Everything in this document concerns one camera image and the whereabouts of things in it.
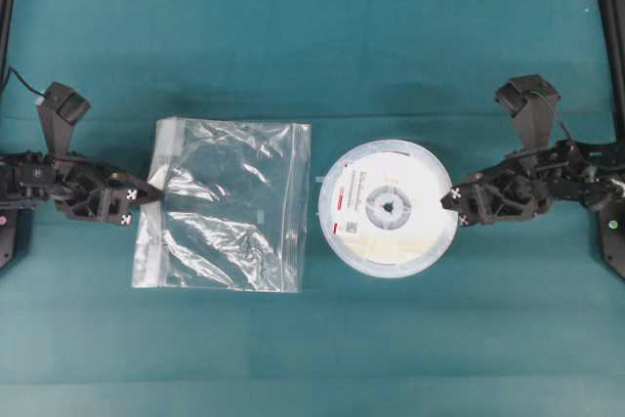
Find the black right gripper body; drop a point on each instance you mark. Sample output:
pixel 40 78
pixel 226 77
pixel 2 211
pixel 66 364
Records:
pixel 514 190

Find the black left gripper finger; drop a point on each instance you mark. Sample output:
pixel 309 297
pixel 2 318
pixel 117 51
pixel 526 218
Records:
pixel 115 206
pixel 134 189

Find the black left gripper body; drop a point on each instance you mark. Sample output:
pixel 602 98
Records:
pixel 85 189

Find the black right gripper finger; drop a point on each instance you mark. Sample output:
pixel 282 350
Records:
pixel 463 196
pixel 468 215

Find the white component reel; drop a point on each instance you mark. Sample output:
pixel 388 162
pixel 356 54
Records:
pixel 380 211

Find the clear zip bag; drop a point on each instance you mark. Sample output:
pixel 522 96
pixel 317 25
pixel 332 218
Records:
pixel 234 210

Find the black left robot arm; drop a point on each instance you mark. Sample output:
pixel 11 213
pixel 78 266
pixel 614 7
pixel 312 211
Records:
pixel 25 179

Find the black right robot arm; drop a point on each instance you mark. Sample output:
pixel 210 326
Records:
pixel 591 175

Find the teal table mat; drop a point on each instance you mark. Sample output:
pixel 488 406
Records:
pixel 515 320

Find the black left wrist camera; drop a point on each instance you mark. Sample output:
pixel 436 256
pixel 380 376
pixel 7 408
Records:
pixel 59 111

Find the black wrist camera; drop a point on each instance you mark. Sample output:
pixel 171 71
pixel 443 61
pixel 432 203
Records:
pixel 59 111
pixel 531 102

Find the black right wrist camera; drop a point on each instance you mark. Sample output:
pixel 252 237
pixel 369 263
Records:
pixel 531 102

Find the black right frame rail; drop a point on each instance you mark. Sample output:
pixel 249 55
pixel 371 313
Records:
pixel 612 14

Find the black metal frame rail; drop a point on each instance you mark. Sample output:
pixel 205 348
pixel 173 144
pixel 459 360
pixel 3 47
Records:
pixel 6 10

